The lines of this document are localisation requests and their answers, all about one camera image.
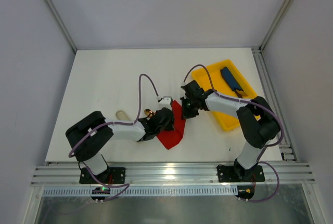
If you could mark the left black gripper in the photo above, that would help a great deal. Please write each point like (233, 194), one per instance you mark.
(167, 119)

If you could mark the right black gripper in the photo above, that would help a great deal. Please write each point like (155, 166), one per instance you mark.
(188, 107)

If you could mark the gold spoon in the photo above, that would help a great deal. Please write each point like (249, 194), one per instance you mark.
(149, 112)

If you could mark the red paper napkin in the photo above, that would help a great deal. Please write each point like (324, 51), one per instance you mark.
(170, 139)

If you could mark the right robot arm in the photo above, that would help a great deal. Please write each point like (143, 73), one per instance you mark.
(258, 123)

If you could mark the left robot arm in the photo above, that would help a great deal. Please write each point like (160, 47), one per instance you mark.
(87, 137)

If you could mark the yellow plastic bin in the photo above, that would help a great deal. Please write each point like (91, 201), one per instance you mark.
(201, 77)

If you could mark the left controller board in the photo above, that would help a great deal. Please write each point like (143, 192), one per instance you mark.
(100, 194)

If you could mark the controller board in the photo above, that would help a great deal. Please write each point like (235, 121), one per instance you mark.
(100, 194)
(245, 192)

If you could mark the right controller board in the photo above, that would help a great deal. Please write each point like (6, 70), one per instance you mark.
(245, 192)

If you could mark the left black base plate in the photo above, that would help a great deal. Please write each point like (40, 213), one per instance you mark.
(113, 175)

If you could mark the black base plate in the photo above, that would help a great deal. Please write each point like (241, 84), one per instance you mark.
(238, 174)
(113, 175)

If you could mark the slotted cable duct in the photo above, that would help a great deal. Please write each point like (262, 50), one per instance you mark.
(213, 190)

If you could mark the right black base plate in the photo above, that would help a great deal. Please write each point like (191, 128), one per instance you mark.
(238, 174)

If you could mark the right side aluminium rail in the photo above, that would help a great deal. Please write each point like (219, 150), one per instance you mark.
(285, 146)

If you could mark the aluminium mounting rail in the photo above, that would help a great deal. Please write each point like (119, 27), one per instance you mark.
(139, 174)

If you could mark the right aluminium frame post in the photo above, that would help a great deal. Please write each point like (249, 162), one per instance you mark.
(282, 11)

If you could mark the aluminium frame post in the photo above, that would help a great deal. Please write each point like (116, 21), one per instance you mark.
(56, 16)
(282, 11)

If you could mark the left aluminium frame post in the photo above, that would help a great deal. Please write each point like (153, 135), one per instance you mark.
(56, 16)

